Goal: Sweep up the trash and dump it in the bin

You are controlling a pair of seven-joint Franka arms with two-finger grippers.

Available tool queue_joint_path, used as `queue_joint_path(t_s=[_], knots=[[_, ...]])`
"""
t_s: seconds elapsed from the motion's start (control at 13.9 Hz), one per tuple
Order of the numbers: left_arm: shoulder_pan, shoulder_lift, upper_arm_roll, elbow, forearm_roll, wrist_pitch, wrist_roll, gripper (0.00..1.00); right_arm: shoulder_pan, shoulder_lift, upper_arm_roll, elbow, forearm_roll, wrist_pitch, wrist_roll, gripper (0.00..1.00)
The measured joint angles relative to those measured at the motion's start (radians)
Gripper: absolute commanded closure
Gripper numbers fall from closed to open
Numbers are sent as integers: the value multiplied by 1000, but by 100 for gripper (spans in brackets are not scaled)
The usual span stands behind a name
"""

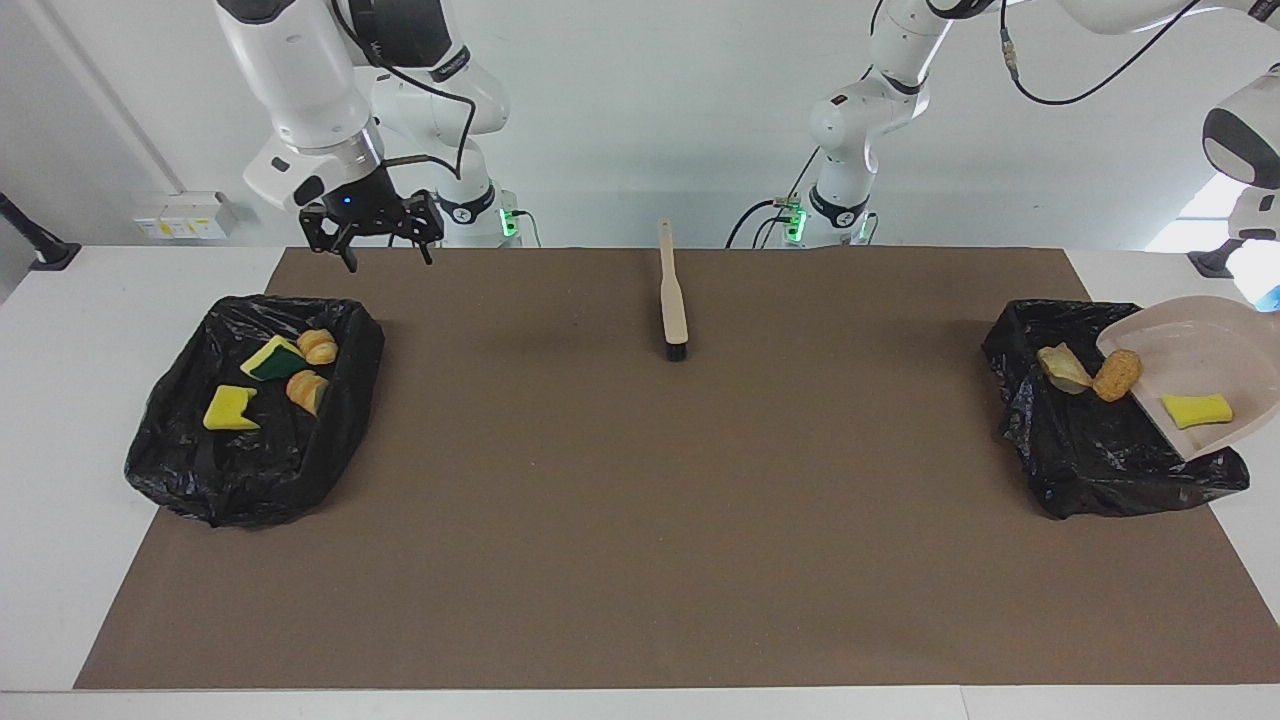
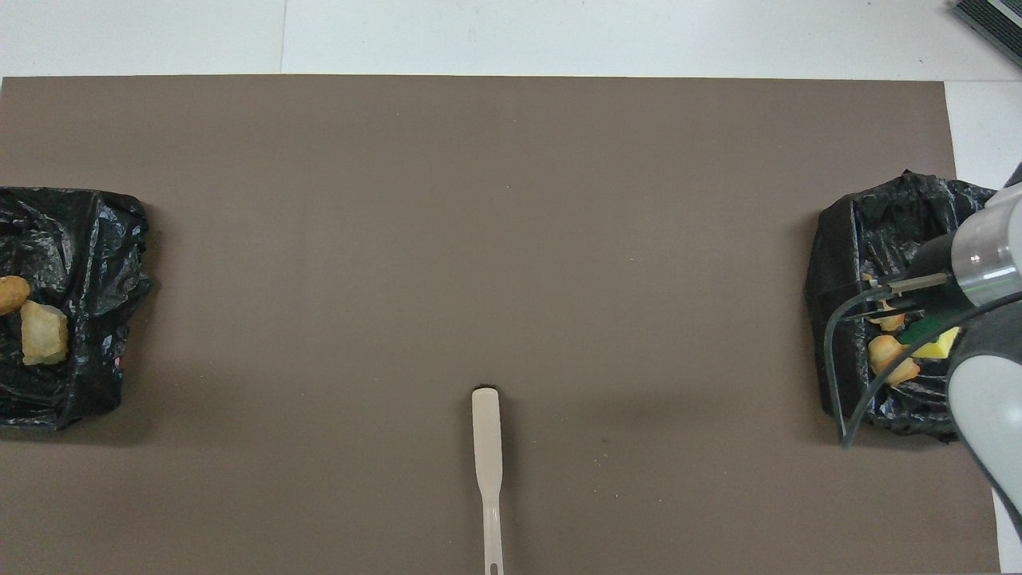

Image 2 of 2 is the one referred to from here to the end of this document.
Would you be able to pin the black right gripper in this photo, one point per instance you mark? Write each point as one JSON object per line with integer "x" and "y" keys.
{"x": 942, "y": 271}

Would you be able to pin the striped toy croissant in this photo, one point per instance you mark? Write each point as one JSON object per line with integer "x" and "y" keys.
{"x": 44, "y": 334}
{"x": 886, "y": 355}
{"x": 889, "y": 321}

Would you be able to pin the green and yellow sponge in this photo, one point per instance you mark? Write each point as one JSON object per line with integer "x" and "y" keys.
{"x": 930, "y": 339}

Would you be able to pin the beige hand brush black bristles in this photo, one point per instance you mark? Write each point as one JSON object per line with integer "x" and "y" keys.
{"x": 486, "y": 431}

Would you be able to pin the brown toy bread roll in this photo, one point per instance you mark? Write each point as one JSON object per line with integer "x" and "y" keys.
{"x": 11, "y": 294}

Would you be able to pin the black bag-lined bin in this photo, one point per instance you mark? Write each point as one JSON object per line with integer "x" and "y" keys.
{"x": 88, "y": 239}
{"x": 838, "y": 255}

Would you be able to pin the grey ridged panel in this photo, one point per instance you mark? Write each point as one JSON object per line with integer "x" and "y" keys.
{"x": 994, "y": 24}

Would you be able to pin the brown table mat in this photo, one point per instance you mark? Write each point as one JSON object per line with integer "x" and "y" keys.
{"x": 479, "y": 200}

